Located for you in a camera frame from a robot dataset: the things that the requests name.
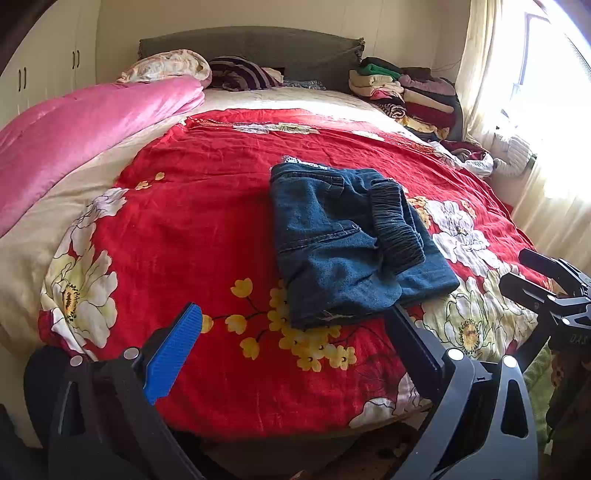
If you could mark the stack of folded clothes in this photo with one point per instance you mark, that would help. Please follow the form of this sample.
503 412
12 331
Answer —
415 92

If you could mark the blue patterned cloth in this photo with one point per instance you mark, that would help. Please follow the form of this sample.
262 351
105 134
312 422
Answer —
304 84

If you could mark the grey upholstered headboard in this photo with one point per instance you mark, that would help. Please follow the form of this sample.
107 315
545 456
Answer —
258 46

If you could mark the cream floral pillow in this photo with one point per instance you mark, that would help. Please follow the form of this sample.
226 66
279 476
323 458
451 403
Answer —
166 67

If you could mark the green cloth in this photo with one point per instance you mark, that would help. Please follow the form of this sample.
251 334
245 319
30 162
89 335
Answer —
538 392

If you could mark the cream curtain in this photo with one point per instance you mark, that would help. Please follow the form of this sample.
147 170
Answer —
480 83

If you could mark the red floral bedspread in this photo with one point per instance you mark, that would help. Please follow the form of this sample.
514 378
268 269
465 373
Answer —
194 221

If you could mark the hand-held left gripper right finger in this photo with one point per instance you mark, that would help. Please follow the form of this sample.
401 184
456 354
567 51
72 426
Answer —
418 344

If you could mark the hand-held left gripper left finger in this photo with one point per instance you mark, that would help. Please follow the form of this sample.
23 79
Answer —
175 355

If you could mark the white padded jacket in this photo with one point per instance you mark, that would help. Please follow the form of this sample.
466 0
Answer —
515 152

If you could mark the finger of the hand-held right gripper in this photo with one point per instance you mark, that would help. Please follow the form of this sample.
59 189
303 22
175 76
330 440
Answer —
551 270
531 293

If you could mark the pink blanket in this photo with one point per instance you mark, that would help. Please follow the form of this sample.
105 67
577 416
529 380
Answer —
78 138

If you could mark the striped purple garment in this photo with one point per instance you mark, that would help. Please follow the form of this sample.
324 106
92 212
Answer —
240 74

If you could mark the white wardrobe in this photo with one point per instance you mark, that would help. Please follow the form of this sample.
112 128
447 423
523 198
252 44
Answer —
41 69

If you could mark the blue denim pants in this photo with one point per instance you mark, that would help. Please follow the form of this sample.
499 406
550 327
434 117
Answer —
332 240

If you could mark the red and white garment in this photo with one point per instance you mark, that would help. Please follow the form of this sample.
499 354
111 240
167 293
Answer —
466 154

